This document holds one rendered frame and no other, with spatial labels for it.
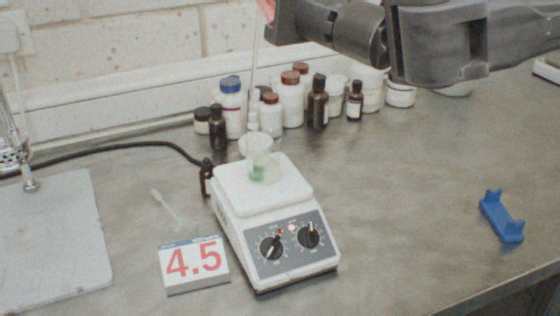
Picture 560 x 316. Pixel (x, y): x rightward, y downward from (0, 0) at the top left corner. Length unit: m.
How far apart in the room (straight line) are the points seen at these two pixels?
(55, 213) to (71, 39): 0.35
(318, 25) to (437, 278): 0.41
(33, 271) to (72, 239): 0.08
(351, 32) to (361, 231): 0.40
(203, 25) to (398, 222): 0.57
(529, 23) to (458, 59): 0.06
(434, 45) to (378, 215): 0.45
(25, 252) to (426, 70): 0.63
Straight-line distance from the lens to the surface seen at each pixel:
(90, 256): 0.79
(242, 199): 0.71
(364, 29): 0.48
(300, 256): 0.70
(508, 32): 0.46
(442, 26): 0.43
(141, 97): 1.06
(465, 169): 0.99
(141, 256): 0.78
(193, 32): 1.08
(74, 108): 1.05
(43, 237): 0.85
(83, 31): 1.04
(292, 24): 0.54
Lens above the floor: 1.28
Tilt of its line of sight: 34 degrees down
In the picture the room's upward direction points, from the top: straight up
